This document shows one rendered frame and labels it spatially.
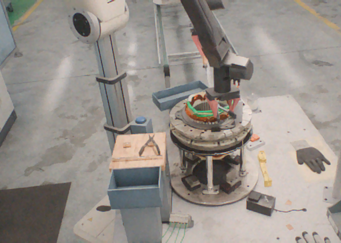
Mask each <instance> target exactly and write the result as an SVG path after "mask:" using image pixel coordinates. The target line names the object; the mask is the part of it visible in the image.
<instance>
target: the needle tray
mask: <svg viewBox="0 0 341 243"><path fill-rule="evenodd" d="M206 88H209V87H208V86H206V85H205V84H204V82H202V81H201V80H196V81H194V82H189V83H187V84H183V85H180V86H175V87H172V88H167V89H164V90H160V91H159V92H154V93H152V100H153V102H154V104H155V105H156V107H158V108H159V110H160V111H165V110H168V109H169V110H170V111H171V110H172V109H173V107H174V106H175V105H176V104H177V103H179V102H181V101H183V100H185V99H187V98H189V96H190V95H192V94H196V93H199V92H205V89H206Z"/></svg>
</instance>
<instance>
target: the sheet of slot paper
mask: <svg viewBox="0 0 341 243"><path fill-rule="evenodd" d="M313 138H314V140H316V143H311V141H310V140H309V138H307V137H306V138H301V139H297V140H303V139H304V140H306V142H308V144H309V145H310V146H312V147H315V148H317V150H319V151H320V152H321V153H322V154H324V156H325V158H326V159H327V160H328V161H329V162H330V163H331V164H330V165H327V163H325V162H324V161H323V163H324V166H325V168H326V170H325V172H322V171H321V174H318V173H316V172H313V171H312V170H311V169H310V167H309V166H308V165H306V163H305V162H303V165H299V164H298V163H297V157H296V151H288V152H287V153H288V154H289V156H290V158H291V159H292V160H293V162H294V164H295V166H296V167H297V169H298V171H299V172H300V173H301V175H302V177H303V179H304V181H305V182H306V183H310V182H316V181H325V180H333V179H334V177H335V171H336V163H335V162H334V161H333V159H336V158H335V157H334V155H333V154H332V153H331V152H330V151H329V150H328V148H327V147H326V145H325V144H324V142H322V140H321V138H320V137H319V136H314V137H313Z"/></svg>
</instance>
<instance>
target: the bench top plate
mask: <svg viewBox="0 0 341 243"><path fill-rule="evenodd" d="M258 104H259V107H260V108H261V110H262V113H258V114H252V115H251V124H252V125H253V133H256V135H258V136H259V138H260V139H262V140H264V141H265V145H263V146H261V147H258V148H256V149H255V150H252V151H249V150H247V149H246V153H247V154H248V155H249V156H250V157H251V158H252V159H253V160H254V161H255V162H256V165H257V167H258V181H257V184H256V186H255V188H254V189H252V190H253V191H257V192H259V193H260V192H262V194H265V195H269V196H271V195H272V196H273V197H275V207H274V209H277V210H281V211H290V210H293V209H295V210H301V209H303V208H305V209H306V212H304V211H302V210H301V211H295V210H293V211H290V212H286V213H285V212H279V211H277V210H273V212H272V214H271V217H270V216H265V215H263V214H262V213H257V212H253V211H251V210H247V209H246V200H247V198H248V196H249V194H250V193H249V194H248V195H246V196H244V197H243V198H241V199H239V200H237V201H234V202H230V203H227V204H219V205H206V204H199V203H196V202H191V201H189V200H187V199H185V198H183V197H182V196H180V195H178V194H177V193H176V191H175V190H174V189H173V188H172V212H181V213H190V216H191V218H192V219H191V220H194V224H193V227H188V228H187V227H185V234H184V238H183V240H182V242H181V243H298V242H297V241H296V240H295V238H296V236H299V237H301V238H302V239H303V240H304V241H306V240H305V238H304V237H303V235H302V232H307V233H309V235H310V236H311V237H312V239H313V241H314V242H315V240H314V237H313V236H312V233H313V232H317V233H318V234H319V236H320V239H321V240H322V242H323V243H325V241H324V238H325V237H328V238H329V239H330V242H331V243H341V240H340V239H339V237H338V236H337V235H336V233H335V231H334V229H333V227H332V226H331V224H330V222H329V220H328V217H327V215H326V214H327V206H331V205H333V204H330V203H326V202H323V201H322V200H323V190H324V185H326V186H327V187H333V183H334V179H333V180H325V181H316V182H310V183H306V182H305V181H304V179H303V177H302V175H301V173H300V172H299V171H298V169H297V167H296V166H295V164H294V162H293V160H292V159H291V158H290V156H289V154H288V153H287V152H288V151H295V148H294V146H293V145H292V144H290V143H291V142H293V141H296V140H297V139H301V138H306V137H307V138H309V140H310V141H311V143H316V140H314V138H313V137H314V136H319V137H320V138H321V140H322V142H324V144H325V145H326V147H327V148H328V150H329V151H330V152H331V153H332V154H333V155H334V157H335V158H336V159H333V161H334V162H335V163H336V165H337V160H338V158H337V157H336V155H335V154H334V153H333V151H332V150H331V148H330V147H329V146H328V145H327V143H326V141H325V140H324V138H322V137H321V135H320V133H319V132H318V130H317V129H316V128H315V127H314V125H313V124H312V122H311V121H310V120H309V118H308V116H306V114H305V113H304V111H303V110H302V109H301V107H300V106H299V105H298V103H297V102H296V101H295V99H294V98H293V96H292V95H291V94H290V95H279V96H268V97H263V98H258ZM260 130H261V131H260ZM167 151H168V160H169V166H170V165H171V164H172V162H173V161H174V159H175V158H176V157H177V156H179V155H180V154H179V148H178V147H177V146H176V145H174V143H173V142H172V139H171V138H170V135H168V136H167ZM258 151H265V154H266V164H265V165H266V168H267V172H268V174H269V176H270V177H271V179H272V187H264V177H263V174H262V169H261V168H260V166H259V161H258V158H257V155H258ZM283 154H284V155H283ZM281 170H282V171H281ZM263 189H264V190H263ZM266 190H267V193H266ZM288 199H289V200H290V201H291V205H286V202H287V200H288ZM286 207H287V208H286ZM245 213H246V214H245ZM288 215H289V216H288ZM289 217H290V218H289ZM284 218H285V219H284ZM288 224H290V225H291V226H293V227H294V229H292V230H289V229H288V228H287V226H286V225H288ZM295 224H296V225H295ZM112 243H128V241H127V237H126V233H125V229H124V225H123V219H122V216H121V211H120V210H119V209H116V213H115V227H114V234H113V242H112ZM306 243H307V241H306ZM315 243H316V242H315Z"/></svg>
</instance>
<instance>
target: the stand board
mask: <svg viewBox="0 0 341 243"><path fill-rule="evenodd" d="M154 134H155V135H154ZM148 135H150V136H151V137H152V136H153V135H154V138H153V139H154V140H155V143H156V144H157V145H158V146H159V149H160V153H161V155H163V158H162V159H149V160H130V161H112V160H111V163H110V166H109V172H110V174H111V169H112V168H130V167H150V166H161V171H164V170H165V158H166V146H167V133H166V132H158V133H140V134H139V135H121V136H117V138H116V143H115V147H114V151H113V153H112V158H117V157H138V156H139V150H140V149H141V146H143V145H144V144H145V143H146V142H147V140H148V139H149V136H148ZM123 143H131V147H123ZM146 155H158V151H157V150H156V147H155V146H154V145H153V146H146V147H145V150H144V152H143V154H141V156H146Z"/></svg>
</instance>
